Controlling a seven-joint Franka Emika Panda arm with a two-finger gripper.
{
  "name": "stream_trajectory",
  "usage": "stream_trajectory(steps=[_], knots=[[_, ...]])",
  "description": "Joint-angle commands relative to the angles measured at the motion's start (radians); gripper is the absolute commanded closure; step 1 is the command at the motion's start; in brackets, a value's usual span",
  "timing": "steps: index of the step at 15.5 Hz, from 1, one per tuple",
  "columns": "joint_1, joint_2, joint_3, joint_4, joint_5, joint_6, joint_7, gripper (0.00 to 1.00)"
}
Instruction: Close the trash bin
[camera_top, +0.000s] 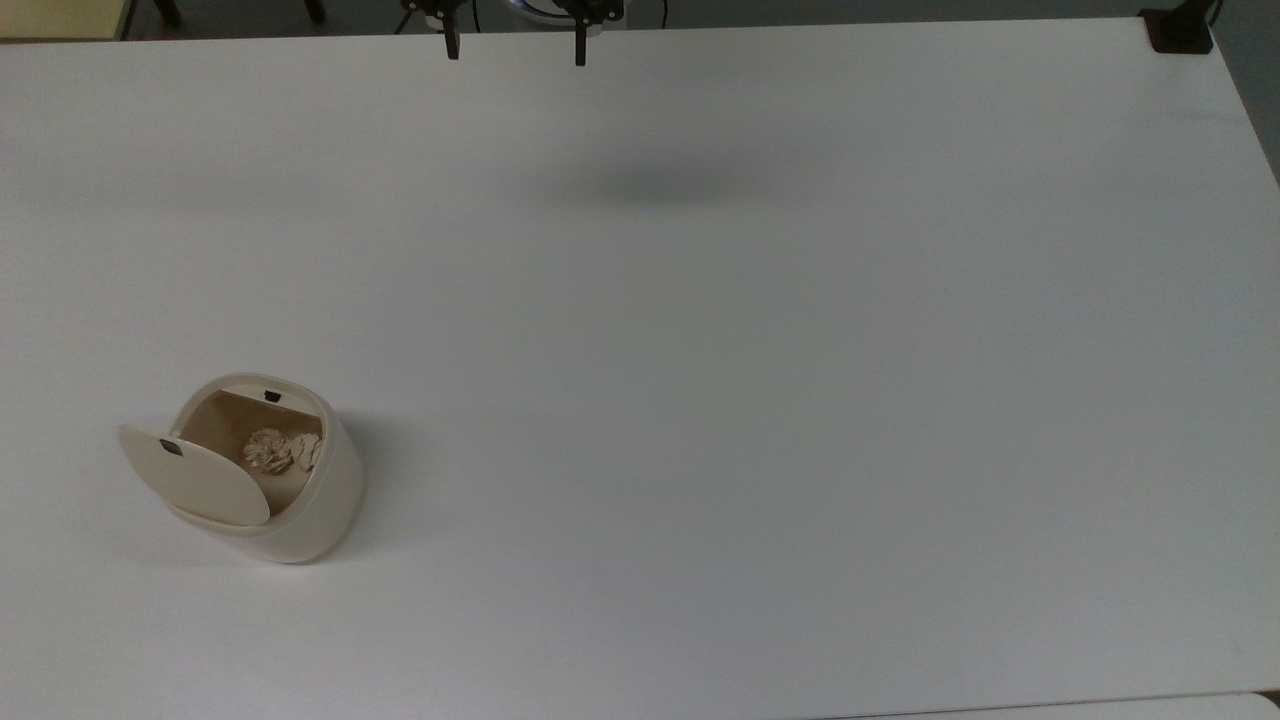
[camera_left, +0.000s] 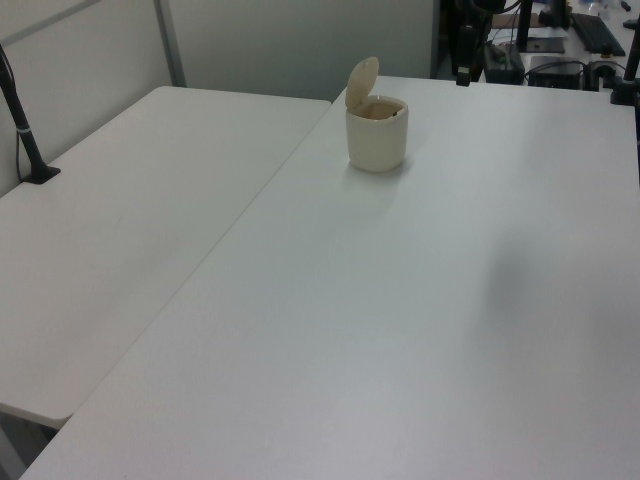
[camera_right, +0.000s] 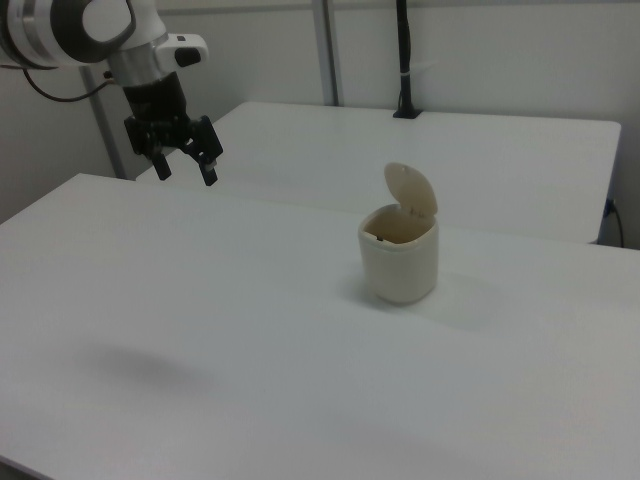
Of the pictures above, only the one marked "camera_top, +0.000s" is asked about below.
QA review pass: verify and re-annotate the beige wooden board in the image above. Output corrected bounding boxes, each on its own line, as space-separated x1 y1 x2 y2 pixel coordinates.
0 0 137 43

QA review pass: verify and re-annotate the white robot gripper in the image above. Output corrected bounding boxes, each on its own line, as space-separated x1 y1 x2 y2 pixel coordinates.
400 0 627 68

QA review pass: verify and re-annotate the wooden stick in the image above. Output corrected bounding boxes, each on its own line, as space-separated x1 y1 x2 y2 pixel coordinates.
116 421 273 529

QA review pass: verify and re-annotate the cream desktop trash bin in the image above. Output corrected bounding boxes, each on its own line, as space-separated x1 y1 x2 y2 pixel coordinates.
163 372 367 566

